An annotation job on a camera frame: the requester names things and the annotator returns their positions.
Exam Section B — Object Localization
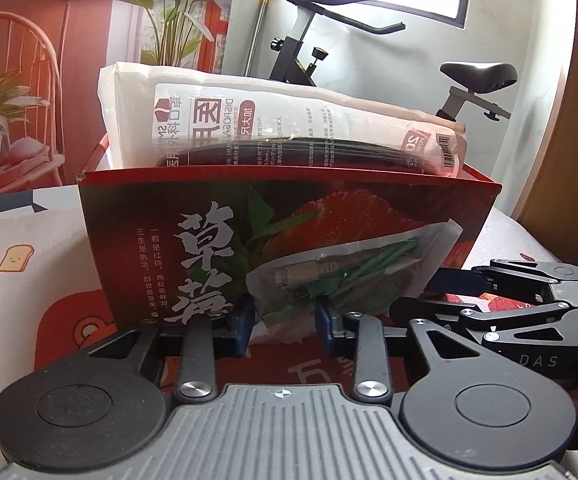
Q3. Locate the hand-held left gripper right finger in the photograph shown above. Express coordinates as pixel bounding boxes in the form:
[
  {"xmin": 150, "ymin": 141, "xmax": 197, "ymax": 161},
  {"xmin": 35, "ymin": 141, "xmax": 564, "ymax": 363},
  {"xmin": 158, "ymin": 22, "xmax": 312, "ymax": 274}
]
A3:
[{"xmin": 315, "ymin": 294, "xmax": 470, "ymax": 403}]

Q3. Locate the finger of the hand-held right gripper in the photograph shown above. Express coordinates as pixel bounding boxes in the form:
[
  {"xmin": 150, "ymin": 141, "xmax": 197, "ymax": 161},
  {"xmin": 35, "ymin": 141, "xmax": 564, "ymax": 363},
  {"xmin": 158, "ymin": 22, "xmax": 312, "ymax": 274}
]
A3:
[
  {"xmin": 393, "ymin": 296, "xmax": 570, "ymax": 343},
  {"xmin": 431, "ymin": 258, "xmax": 560, "ymax": 293}
]

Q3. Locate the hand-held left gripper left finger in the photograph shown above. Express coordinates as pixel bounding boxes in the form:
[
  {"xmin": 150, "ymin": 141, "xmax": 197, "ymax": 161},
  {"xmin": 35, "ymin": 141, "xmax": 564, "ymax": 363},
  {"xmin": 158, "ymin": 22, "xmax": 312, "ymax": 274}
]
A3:
[{"xmin": 89, "ymin": 294, "xmax": 256, "ymax": 403}]

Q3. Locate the clear packet of green items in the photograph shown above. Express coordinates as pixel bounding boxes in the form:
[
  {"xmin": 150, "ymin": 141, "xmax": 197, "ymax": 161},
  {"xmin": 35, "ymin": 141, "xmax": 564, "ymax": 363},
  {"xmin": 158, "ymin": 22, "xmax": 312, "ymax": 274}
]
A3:
[{"xmin": 245, "ymin": 219, "xmax": 465, "ymax": 346}]

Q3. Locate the red cardboard box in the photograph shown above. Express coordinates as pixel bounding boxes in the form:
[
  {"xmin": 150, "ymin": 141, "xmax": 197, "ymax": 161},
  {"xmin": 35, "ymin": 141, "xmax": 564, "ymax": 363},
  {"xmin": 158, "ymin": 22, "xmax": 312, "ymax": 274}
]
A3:
[{"xmin": 76, "ymin": 130, "xmax": 501, "ymax": 328}]

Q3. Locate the white face mask packet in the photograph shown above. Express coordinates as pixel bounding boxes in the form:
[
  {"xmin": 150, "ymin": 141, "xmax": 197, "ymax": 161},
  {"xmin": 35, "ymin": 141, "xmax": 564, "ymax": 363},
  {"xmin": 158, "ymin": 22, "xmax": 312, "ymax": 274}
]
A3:
[{"xmin": 98, "ymin": 61, "xmax": 470, "ymax": 178}]

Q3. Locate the black exercise bike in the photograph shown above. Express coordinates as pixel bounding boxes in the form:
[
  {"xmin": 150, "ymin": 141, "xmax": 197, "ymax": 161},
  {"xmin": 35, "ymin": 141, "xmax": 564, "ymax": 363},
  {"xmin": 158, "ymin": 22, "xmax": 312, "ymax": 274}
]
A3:
[{"xmin": 251, "ymin": 0, "xmax": 518, "ymax": 121}]

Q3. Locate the printed tablecloth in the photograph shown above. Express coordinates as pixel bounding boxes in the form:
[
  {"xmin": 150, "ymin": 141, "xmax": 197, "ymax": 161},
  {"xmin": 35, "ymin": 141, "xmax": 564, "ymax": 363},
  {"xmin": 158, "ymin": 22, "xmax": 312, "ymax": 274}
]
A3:
[{"xmin": 0, "ymin": 185, "xmax": 578, "ymax": 411}]

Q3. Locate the metal pole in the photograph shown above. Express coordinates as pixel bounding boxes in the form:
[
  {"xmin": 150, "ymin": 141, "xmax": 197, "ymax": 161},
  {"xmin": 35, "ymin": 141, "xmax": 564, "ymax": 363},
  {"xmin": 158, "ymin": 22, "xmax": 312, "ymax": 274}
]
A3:
[{"xmin": 246, "ymin": 0, "xmax": 270, "ymax": 77}]

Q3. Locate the printed wall backdrop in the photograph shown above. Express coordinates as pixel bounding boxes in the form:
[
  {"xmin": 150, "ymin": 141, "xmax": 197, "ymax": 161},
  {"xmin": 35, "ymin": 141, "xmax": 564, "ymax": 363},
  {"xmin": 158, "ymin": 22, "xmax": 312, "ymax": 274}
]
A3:
[{"xmin": 0, "ymin": 0, "xmax": 242, "ymax": 198}]

